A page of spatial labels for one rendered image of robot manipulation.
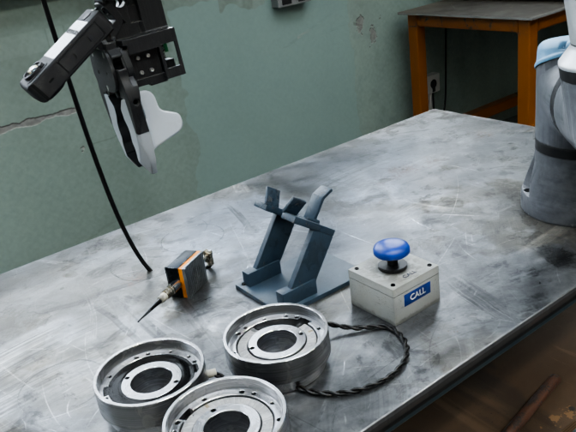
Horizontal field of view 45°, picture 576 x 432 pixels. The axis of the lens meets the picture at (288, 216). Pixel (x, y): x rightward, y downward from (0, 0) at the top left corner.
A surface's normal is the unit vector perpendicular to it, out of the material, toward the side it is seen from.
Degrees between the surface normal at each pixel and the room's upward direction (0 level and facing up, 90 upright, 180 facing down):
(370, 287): 90
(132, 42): 87
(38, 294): 0
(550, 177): 73
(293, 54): 90
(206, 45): 90
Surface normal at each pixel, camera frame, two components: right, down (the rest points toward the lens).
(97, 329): -0.13, -0.91
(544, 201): -0.81, 0.04
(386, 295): -0.79, 0.34
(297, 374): 0.37, 0.33
